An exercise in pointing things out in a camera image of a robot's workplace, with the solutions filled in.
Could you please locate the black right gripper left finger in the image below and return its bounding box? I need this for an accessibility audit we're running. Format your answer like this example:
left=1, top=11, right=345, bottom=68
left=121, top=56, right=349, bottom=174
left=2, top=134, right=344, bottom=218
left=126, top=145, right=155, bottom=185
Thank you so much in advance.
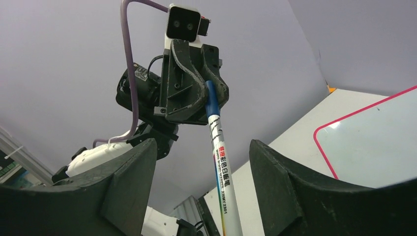
left=0, top=139, right=157, bottom=236

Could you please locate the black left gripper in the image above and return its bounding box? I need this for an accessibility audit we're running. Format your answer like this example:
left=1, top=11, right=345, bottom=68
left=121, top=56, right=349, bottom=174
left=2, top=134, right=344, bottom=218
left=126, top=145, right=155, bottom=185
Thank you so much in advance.
left=116, top=39, right=229, bottom=130

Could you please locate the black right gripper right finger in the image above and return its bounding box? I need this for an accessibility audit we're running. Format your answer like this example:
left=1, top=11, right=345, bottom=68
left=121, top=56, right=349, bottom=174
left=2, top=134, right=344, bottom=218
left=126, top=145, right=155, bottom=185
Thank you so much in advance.
left=249, top=140, right=417, bottom=236

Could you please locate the blue marker cap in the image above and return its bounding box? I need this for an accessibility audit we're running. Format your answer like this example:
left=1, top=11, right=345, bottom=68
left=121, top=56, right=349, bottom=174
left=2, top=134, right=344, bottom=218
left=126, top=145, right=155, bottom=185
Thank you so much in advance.
left=205, top=81, right=220, bottom=118

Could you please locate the white whiteboard marker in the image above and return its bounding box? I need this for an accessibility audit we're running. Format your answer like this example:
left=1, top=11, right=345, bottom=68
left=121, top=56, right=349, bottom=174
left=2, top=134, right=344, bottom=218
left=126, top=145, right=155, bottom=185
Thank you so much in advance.
left=205, top=80, right=243, bottom=236

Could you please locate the red-framed whiteboard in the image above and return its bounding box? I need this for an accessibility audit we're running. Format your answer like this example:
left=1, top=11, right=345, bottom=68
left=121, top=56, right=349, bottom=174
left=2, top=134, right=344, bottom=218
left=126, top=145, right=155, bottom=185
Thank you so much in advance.
left=313, top=86, right=417, bottom=188

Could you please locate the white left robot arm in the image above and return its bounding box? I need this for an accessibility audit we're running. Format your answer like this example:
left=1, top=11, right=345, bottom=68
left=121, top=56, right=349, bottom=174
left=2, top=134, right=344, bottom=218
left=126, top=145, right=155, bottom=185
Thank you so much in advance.
left=61, top=39, right=232, bottom=236

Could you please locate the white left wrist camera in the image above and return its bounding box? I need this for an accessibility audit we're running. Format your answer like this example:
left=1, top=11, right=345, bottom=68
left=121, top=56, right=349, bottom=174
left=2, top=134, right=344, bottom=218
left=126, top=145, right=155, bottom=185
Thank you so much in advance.
left=164, top=3, right=211, bottom=50

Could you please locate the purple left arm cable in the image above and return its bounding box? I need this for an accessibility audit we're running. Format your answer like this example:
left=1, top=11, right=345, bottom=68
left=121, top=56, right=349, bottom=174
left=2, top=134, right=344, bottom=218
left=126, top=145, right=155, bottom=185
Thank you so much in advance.
left=92, top=0, right=170, bottom=148

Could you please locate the aluminium frame rail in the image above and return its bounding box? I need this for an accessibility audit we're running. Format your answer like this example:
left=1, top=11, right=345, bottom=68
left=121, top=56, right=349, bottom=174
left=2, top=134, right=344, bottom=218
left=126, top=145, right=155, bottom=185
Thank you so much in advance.
left=0, top=127, right=53, bottom=185

